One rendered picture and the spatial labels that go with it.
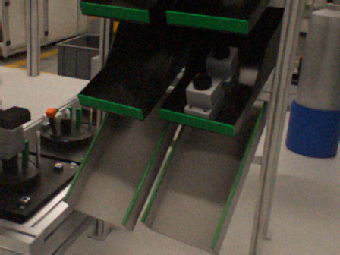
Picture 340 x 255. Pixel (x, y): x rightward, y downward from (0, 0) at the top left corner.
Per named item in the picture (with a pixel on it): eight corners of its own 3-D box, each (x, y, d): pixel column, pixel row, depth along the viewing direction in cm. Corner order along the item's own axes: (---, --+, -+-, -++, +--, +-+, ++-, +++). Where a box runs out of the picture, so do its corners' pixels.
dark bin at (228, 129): (234, 138, 77) (231, 102, 72) (159, 119, 83) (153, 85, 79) (290, 40, 94) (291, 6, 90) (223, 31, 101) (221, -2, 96)
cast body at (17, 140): (8, 160, 103) (7, 128, 101) (-10, 155, 104) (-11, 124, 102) (30, 146, 110) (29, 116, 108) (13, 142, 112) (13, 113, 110)
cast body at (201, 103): (210, 128, 79) (206, 95, 75) (185, 122, 81) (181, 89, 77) (230, 96, 84) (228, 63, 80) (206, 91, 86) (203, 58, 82)
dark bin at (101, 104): (143, 121, 82) (136, 86, 78) (80, 105, 89) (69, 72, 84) (210, 32, 99) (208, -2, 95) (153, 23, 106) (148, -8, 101)
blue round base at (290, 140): (336, 162, 152) (345, 115, 148) (282, 152, 158) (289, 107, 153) (336, 144, 166) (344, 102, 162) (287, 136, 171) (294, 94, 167)
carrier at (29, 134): (86, 171, 117) (87, 121, 113) (-1, 152, 125) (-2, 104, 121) (124, 137, 138) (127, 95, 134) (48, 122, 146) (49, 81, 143)
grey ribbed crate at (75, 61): (148, 95, 293) (150, 56, 286) (55, 80, 314) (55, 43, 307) (169, 79, 330) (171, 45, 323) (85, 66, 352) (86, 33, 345)
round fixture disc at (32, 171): (17, 197, 99) (17, 188, 99) (-40, 182, 104) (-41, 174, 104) (53, 170, 112) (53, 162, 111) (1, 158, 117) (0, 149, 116)
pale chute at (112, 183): (132, 232, 87) (124, 225, 83) (72, 209, 93) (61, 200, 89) (191, 98, 97) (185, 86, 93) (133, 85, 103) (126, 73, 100)
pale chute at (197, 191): (218, 256, 81) (212, 248, 78) (148, 229, 88) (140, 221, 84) (271, 111, 92) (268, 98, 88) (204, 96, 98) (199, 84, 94)
